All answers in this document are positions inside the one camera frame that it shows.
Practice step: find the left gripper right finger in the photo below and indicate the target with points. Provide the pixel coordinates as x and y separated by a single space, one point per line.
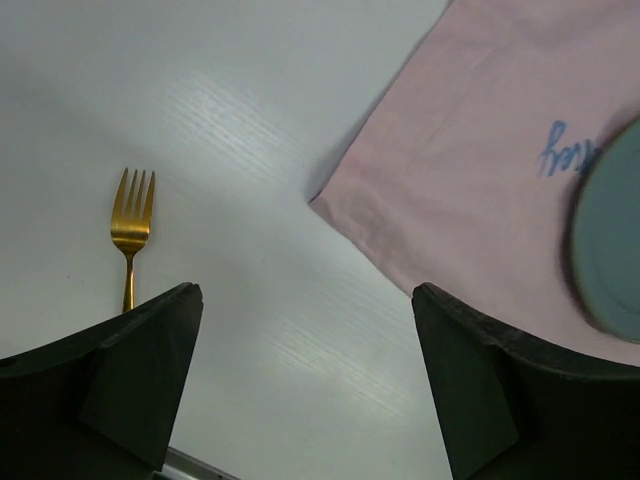
513 406

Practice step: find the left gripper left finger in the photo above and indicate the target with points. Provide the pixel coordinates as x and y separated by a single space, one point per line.
102 402

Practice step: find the gold fork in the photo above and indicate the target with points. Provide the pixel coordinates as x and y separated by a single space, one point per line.
131 224

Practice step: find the teal round plate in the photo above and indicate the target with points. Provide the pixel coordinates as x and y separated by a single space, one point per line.
604 238

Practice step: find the pink cloth placemat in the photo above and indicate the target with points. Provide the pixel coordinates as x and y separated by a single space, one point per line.
463 175

